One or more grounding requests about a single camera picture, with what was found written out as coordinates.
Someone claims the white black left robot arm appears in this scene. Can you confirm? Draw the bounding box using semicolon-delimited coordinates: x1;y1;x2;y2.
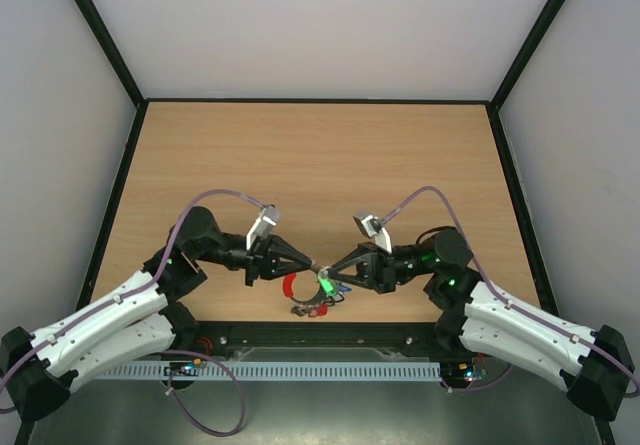
1;206;312;423

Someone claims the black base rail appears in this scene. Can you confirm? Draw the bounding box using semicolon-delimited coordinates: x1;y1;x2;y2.
197;316;477;361

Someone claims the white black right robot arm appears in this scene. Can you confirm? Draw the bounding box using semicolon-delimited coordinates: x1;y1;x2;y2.
327;226;635;422

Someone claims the metal keyring with red handle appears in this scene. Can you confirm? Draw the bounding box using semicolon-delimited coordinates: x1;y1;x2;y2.
282;263;349;318

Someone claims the black enclosure frame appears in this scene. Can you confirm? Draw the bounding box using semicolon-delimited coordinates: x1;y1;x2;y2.
12;0;617;445

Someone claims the white slotted cable duct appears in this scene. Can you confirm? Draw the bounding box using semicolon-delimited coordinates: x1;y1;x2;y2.
99;361;440;382

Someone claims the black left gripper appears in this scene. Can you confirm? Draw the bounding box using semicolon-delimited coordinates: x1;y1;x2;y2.
194;233;310;287

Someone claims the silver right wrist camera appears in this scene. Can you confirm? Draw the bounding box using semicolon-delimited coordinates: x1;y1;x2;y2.
353;211;383;238

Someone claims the red key tag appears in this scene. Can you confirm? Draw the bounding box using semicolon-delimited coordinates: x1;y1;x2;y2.
307;303;330;318

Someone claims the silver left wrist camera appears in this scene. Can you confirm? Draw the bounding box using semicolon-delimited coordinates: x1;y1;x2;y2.
259;205;281;227

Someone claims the green key tag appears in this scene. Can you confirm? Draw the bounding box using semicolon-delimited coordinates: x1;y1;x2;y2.
317;274;336;297

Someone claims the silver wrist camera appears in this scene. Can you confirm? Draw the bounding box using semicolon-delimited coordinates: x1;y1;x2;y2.
353;211;383;238
259;205;281;227

